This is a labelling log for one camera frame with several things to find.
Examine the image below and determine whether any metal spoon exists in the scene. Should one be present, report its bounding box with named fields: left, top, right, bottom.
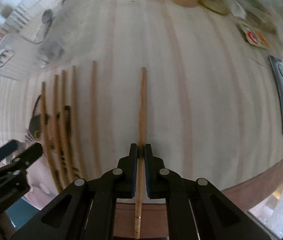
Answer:
left=33, top=8, right=55, bottom=42

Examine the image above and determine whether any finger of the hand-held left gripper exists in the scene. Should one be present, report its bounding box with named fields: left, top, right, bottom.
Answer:
left=13, top=142, right=43, bottom=169
left=0, top=139, right=18, bottom=164

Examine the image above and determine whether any wooden chopstick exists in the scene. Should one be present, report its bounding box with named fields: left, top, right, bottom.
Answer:
left=71, top=65, right=85, bottom=179
left=53, top=74, right=68, bottom=188
left=41, top=81, right=62, bottom=193
left=61, top=69, right=75, bottom=183
left=134, top=67, right=147, bottom=240

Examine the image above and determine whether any clear plastic organizer box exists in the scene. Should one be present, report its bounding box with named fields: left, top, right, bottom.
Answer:
left=0, top=0, right=99, bottom=81

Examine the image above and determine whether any striped cat print tablecloth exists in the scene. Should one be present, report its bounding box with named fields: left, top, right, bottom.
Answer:
left=0, top=0, right=283, bottom=209

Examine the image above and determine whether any yellow green round plate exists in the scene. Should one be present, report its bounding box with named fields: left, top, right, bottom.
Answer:
left=198, top=0, right=231, bottom=15

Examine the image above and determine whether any white crumpled tissue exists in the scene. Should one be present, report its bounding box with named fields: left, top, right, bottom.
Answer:
left=228, top=0, right=247, bottom=19

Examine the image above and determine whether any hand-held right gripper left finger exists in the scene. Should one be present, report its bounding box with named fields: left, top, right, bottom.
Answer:
left=10, top=143, right=139, bottom=240

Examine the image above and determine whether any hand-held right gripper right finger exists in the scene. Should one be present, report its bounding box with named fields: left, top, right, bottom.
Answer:
left=144, top=143, right=273, bottom=240

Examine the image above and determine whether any colourful printed card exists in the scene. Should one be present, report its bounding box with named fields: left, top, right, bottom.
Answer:
left=238, top=21, right=270, bottom=49

